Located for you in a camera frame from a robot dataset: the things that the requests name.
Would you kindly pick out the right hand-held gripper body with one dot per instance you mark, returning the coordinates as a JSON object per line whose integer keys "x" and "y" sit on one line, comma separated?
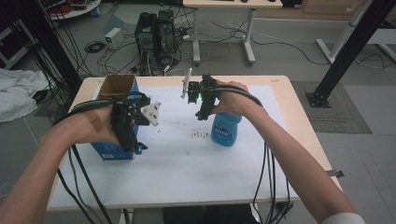
{"x": 205, "y": 91}

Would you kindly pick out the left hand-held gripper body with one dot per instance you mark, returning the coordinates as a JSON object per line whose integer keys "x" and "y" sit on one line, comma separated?
{"x": 124, "y": 118}

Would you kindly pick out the blue bottle with white cap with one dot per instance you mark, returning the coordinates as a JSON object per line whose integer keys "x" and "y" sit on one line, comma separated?
{"x": 224, "y": 130}

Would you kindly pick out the blue cardboard box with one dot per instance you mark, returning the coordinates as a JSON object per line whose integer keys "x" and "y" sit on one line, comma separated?
{"x": 116, "y": 85}

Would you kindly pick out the person's right hand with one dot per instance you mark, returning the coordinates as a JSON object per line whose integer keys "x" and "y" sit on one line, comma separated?
{"x": 235, "y": 99}

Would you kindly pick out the person's left hand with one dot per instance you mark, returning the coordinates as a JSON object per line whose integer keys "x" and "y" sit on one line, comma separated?
{"x": 93, "y": 126}

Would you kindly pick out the slim black computer tower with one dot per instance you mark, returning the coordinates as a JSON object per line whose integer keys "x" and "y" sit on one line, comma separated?
{"x": 166, "y": 31}

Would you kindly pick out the large black computer tower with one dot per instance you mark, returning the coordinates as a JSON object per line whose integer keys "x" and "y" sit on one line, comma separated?
{"x": 145, "y": 37}

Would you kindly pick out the small white device box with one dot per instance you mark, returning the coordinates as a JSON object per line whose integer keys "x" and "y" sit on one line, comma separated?
{"x": 113, "y": 38}

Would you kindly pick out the white-legged wooden desk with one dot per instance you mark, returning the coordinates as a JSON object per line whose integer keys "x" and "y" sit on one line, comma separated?
{"x": 232, "y": 3}

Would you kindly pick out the white crumpled cloth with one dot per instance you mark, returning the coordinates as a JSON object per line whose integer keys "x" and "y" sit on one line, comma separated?
{"x": 17, "y": 93}

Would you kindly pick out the round white table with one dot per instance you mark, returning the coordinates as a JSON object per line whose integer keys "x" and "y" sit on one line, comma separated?
{"x": 77, "y": 9}

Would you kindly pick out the grey metal rack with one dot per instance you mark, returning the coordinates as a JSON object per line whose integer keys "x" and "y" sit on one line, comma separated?
{"x": 12, "y": 46}

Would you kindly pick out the grey floor mat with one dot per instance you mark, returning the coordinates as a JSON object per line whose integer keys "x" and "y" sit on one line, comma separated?
{"x": 339, "y": 109}

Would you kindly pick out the grey tape strip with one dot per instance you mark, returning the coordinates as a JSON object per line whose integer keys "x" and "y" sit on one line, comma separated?
{"x": 334, "y": 173}

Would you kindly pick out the white metal stand frame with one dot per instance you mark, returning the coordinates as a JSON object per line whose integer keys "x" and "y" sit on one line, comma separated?
{"x": 345, "y": 32}

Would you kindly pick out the black aluminium post with base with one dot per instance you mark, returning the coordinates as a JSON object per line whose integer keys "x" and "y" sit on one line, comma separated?
{"x": 351, "y": 49}

